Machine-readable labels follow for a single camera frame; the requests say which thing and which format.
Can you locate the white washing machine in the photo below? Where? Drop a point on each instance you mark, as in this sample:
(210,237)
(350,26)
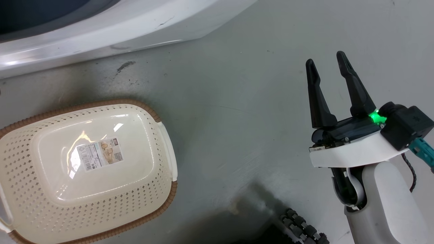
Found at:
(101,30)

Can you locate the cream perforated laundry basket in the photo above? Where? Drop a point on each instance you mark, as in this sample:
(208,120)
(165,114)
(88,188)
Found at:
(51,189)

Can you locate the paper label sticker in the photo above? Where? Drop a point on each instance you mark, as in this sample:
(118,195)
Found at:
(100,153)

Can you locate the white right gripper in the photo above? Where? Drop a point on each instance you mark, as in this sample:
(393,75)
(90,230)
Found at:
(352,152)

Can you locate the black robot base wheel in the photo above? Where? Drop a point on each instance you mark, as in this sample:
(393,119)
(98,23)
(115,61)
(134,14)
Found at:
(301,228)

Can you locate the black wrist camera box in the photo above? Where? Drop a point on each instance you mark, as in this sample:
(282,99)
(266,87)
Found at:
(405,125)

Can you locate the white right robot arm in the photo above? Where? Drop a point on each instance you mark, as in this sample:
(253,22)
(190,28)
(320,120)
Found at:
(383,206)

